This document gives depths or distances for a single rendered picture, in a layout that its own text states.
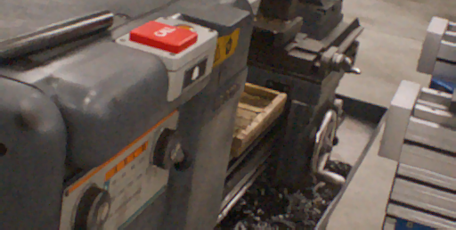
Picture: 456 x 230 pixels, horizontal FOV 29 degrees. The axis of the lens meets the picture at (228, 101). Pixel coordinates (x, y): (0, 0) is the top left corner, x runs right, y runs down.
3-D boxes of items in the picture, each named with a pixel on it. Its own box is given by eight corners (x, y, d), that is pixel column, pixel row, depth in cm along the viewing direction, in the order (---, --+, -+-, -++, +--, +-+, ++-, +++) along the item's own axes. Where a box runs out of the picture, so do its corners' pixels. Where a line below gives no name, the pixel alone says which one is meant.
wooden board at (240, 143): (239, 158, 167) (242, 139, 166) (71, 105, 177) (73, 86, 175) (283, 110, 194) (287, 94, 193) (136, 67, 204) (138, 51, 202)
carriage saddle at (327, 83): (317, 107, 200) (322, 82, 198) (132, 53, 212) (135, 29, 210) (346, 72, 227) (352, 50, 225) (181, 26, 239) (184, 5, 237)
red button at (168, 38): (175, 61, 96) (178, 44, 95) (126, 47, 98) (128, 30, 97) (196, 49, 102) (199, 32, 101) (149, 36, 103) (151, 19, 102)
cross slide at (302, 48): (322, 79, 200) (327, 61, 198) (151, 31, 211) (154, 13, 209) (339, 61, 215) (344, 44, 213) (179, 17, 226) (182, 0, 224)
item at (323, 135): (313, 202, 207) (334, 111, 199) (272, 190, 210) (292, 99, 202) (339, 162, 231) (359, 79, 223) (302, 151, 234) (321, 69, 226)
